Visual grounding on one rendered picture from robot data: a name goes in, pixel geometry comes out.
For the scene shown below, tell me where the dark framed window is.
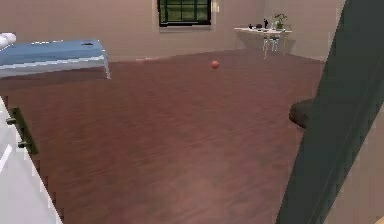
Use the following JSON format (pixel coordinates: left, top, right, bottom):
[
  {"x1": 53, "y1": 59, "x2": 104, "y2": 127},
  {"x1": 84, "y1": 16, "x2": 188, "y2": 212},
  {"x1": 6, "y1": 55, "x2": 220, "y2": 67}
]
[{"x1": 157, "y1": 0, "x2": 213, "y2": 27}]

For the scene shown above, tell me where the white stool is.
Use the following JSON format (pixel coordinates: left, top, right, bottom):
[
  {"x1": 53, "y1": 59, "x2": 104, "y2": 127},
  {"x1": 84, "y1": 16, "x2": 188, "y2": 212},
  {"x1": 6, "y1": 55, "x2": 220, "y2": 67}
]
[{"x1": 262, "y1": 35, "x2": 280, "y2": 53}]

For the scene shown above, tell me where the blue bed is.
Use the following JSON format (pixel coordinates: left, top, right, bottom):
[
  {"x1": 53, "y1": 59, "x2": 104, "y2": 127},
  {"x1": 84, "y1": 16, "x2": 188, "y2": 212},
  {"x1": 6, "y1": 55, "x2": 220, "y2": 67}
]
[{"x1": 0, "y1": 39, "x2": 112, "y2": 80}]

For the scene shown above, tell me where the white room door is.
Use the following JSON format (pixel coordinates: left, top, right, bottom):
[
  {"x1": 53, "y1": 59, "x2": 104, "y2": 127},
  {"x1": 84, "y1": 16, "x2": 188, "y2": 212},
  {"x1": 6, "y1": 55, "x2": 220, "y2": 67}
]
[{"x1": 0, "y1": 96, "x2": 64, "y2": 224}]

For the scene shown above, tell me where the dark green room door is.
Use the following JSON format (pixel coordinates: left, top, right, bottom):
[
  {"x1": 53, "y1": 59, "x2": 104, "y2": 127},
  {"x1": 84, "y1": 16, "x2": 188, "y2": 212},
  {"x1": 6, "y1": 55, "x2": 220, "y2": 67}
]
[{"x1": 275, "y1": 0, "x2": 384, "y2": 224}]

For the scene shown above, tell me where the dark door knob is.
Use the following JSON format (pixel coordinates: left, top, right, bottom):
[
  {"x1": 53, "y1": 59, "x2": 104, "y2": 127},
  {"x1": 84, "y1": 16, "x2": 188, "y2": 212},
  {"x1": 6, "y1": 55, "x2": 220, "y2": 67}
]
[{"x1": 288, "y1": 98, "x2": 314, "y2": 130}]

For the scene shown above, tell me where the cream desk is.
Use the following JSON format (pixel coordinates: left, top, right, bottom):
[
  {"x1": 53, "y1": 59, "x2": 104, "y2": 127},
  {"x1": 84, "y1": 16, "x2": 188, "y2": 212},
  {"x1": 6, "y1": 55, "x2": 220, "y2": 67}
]
[{"x1": 233, "y1": 27, "x2": 293, "y2": 60}]

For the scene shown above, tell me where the white pillow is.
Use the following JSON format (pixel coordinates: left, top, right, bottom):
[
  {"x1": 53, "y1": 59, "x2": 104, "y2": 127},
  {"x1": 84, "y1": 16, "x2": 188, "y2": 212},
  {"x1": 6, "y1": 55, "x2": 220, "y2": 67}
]
[{"x1": 0, "y1": 32, "x2": 17, "y2": 49}]

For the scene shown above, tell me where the dark green door handle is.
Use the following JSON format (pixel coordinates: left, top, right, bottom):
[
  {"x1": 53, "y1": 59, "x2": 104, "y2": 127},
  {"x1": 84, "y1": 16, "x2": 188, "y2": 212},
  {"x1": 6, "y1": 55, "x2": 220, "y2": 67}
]
[{"x1": 5, "y1": 106, "x2": 39, "y2": 156}]

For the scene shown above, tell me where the green house plant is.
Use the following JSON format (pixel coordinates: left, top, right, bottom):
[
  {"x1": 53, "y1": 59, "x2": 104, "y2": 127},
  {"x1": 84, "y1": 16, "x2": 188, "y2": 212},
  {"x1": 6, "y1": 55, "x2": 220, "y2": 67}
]
[{"x1": 273, "y1": 13, "x2": 288, "y2": 30}]

